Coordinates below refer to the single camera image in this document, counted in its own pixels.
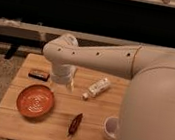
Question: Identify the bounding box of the white cup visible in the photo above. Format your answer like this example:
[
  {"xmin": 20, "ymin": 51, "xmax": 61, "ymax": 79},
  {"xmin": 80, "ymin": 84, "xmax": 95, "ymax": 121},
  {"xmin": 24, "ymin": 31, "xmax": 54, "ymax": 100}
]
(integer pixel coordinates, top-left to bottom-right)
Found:
[{"xmin": 103, "ymin": 116, "xmax": 118, "ymax": 140}]

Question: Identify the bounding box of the small black box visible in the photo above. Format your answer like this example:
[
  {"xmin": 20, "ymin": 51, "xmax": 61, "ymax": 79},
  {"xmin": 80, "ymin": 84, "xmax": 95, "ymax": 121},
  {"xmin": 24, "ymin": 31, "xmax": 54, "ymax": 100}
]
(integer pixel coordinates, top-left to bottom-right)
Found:
[{"xmin": 28, "ymin": 69, "xmax": 50, "ymax": 81}]

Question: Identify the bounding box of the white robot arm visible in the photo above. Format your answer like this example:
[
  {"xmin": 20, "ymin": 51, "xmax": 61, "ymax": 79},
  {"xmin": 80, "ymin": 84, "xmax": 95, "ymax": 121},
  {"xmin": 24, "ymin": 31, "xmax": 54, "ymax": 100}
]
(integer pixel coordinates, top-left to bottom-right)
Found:
[{"xmin": 43, "ymin": 34, "xmax": 175, "ymax": 140}]

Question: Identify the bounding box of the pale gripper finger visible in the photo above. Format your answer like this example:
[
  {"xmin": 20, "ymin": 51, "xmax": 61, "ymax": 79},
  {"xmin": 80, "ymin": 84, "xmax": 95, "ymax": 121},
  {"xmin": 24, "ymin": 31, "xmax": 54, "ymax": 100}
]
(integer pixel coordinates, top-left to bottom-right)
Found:
[{"xmin": 66, "ymin": 80, "xmax": 74, "ymax": 92}]

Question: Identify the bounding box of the white plastic bottle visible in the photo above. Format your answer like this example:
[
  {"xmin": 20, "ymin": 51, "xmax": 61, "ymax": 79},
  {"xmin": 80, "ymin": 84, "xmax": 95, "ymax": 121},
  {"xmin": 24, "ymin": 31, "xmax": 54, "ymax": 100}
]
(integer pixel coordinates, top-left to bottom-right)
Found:
[{"xmin": 82, "ymin": 78, "xmax": 111, "ymax": 101}]

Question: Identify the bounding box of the dark red pepper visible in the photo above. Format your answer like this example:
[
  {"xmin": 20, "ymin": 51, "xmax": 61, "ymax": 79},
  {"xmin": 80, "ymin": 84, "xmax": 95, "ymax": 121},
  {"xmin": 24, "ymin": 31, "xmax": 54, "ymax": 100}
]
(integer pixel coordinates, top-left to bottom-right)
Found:
[{"xmin": 67, "ymin": 113, "xmax": 83, "ymax": 136}]

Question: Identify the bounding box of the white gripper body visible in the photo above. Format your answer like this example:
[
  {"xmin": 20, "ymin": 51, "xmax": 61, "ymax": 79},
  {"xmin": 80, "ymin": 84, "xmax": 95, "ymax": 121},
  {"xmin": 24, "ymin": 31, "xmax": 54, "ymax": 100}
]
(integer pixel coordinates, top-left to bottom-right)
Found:
[{"xmin": 51, "ymin": 64, "xmax": 77, "ymax": 85}]

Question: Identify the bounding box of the orange ceramic bowl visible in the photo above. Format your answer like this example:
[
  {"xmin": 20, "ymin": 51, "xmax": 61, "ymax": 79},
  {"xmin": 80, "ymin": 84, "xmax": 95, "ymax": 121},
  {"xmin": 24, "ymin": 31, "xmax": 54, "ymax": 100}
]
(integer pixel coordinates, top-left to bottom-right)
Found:
[{"xmin": 16, "ymin": 84, "xmax": 55, "ymax": 118}]

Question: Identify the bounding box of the wooden table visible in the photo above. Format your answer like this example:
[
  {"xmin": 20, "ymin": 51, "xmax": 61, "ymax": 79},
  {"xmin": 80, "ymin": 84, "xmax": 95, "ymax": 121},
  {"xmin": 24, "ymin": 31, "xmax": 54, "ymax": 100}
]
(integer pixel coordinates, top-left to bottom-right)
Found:
[{"xmin": 0, "ymin": 54, "xmax": 128, "ymax": 140}]

